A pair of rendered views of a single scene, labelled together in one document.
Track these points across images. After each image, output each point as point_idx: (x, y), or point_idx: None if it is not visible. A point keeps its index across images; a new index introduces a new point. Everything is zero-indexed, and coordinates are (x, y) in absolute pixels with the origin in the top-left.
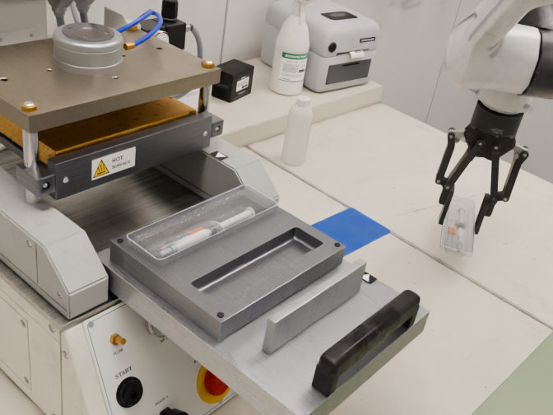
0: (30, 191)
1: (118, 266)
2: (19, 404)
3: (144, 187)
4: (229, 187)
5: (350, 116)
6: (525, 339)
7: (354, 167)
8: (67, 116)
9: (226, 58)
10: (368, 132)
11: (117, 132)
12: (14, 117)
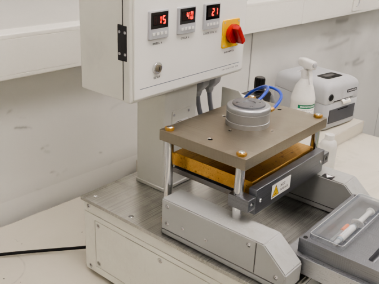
0: (241, 209)
1: (305, 254)
2: None
3: (273, 204)
4: (339, 196)
5: (347, 144)
6: None
7: (368, 180)
8: (260, 158)
9: None
10: (365, 154)
11: (278, 166)
12: (231, 162)
